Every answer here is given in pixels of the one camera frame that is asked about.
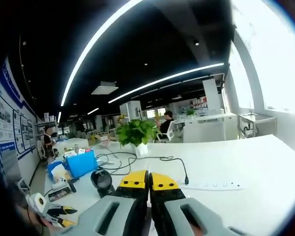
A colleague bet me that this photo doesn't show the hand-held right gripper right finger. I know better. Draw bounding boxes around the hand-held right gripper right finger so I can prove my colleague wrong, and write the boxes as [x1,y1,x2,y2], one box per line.
[149,172,254,236]

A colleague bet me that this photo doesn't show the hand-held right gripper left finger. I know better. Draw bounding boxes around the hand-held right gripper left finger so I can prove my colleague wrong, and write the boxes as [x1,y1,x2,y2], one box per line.
[53,169,149,236]

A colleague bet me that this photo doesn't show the person's left hand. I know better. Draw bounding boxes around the person's left hand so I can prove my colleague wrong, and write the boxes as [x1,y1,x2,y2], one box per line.
[38,215,55,229]

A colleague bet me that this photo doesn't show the dark flat box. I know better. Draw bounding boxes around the dark flat box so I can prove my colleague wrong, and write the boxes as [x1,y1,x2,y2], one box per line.
[48,188,72,203]

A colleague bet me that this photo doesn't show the small white device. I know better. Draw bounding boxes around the small white device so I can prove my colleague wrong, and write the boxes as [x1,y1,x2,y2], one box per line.
[52,176,69,190]

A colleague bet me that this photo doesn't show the black barcode scanner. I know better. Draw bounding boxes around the black barcode scanner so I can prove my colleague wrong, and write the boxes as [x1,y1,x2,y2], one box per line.
[90,169,116,199]

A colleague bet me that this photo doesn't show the white carton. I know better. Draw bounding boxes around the white carton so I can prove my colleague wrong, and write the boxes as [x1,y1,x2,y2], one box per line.
[47,161,70,184]

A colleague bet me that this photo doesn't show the white power strip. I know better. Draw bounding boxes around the white power strip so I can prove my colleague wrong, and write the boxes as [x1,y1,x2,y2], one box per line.
[178,180,246,192]

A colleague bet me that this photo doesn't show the blue plastic crate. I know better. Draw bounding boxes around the blue plastic crate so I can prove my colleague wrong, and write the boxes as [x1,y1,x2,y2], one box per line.
[65,149,99,179]

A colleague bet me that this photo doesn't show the white box stack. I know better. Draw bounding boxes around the white box stack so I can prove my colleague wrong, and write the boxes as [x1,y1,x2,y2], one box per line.
[63,145,93,158]

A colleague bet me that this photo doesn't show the white table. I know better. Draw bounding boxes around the white table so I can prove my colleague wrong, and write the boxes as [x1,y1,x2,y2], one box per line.
[43,134,295,236]

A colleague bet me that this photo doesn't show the white office chair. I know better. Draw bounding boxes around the white office chair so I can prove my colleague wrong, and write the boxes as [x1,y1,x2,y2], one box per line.
[155,120,177,144]

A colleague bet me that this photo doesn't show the storage shelf with boxes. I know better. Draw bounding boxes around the storage shelf with boxes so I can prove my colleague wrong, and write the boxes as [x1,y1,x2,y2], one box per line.
[35,112,59,128]

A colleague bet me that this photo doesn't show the green potted plant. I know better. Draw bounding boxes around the green potted plant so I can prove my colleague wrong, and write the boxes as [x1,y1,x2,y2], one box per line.
[115,119,160,158]

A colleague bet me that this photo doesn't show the white desk partition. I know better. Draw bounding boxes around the white desk partition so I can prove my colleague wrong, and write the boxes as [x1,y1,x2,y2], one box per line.
[183,121,227,144]

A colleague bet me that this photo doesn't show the background product shelves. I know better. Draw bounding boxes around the background product shelves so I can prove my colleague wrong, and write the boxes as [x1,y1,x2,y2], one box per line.
[172,96,224,116]

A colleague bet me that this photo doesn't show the steel sink table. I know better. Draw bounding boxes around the steel sink table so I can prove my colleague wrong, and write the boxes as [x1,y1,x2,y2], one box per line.
[238,113,278,140]

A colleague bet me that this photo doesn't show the ceiling air vent panel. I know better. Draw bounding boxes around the ceiling air vent panel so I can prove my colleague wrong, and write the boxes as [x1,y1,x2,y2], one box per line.
[90,81,119,96]

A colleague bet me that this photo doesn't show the bright window row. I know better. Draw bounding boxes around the bright window row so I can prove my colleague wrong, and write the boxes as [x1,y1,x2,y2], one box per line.
[227,0,295,118]

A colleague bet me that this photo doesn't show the black plugged cable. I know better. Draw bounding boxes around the black plugged cable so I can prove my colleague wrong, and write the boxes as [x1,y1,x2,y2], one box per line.
[159,156,190,185]

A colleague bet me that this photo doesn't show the black scanner cable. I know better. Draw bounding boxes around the black scanner cable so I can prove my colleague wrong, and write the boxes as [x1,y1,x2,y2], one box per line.
[95,151,150,176]

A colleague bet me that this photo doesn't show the blue white wall display board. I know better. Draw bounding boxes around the blue white wall display board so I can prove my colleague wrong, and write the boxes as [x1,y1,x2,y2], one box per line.
[0,58,38,174]

